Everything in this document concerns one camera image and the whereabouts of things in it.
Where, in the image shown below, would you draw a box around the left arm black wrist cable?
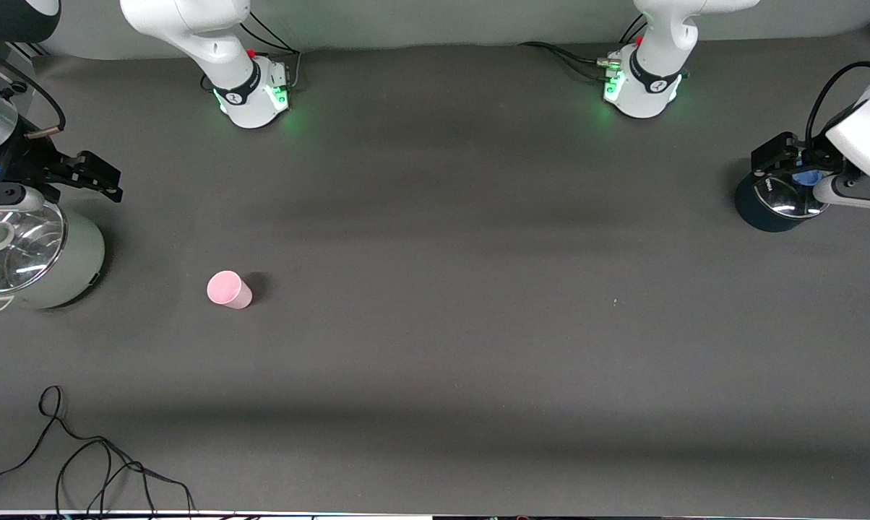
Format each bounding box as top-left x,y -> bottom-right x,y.
805,61 -> 870,145

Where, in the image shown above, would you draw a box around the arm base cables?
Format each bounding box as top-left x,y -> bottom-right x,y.
518,14 -> 649,84
200,4 -> 302,95

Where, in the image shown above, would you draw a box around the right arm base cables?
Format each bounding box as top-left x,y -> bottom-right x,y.
200,4 -> 302,95

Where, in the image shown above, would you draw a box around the dark blue saucepan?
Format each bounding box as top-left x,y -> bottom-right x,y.
735,170 -> 830,233

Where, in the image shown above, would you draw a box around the right arm black wrist cable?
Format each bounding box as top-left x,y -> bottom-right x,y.
1,79 -> 67,138

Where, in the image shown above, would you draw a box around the aluminium frame rail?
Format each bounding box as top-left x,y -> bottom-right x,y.
1,40 -> 49,60

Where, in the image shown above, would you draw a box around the arm black wrist cable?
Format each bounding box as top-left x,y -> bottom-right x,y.
805,61 -> 870,145
1,79 -> 67,138

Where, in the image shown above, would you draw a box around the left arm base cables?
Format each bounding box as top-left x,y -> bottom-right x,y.
518,14 -> 649,84

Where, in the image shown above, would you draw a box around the glass lid with beige knob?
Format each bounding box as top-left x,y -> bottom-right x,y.
0,202 -> 68,295

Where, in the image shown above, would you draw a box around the thin black loose cable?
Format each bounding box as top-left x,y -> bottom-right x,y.
0,385 -> 196,517

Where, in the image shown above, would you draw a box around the pale green cooking pot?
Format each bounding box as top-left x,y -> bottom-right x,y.
0,189 -> 107,313

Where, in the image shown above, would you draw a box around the dark grey table mat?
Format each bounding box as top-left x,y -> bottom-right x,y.
0,29 -> 870,515

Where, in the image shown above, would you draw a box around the glass lid with blue knob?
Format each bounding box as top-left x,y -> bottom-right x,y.
757,172 -> 826,219

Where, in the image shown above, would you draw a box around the pink plastic cup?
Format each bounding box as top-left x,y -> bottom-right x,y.
207,270 -> 254,310

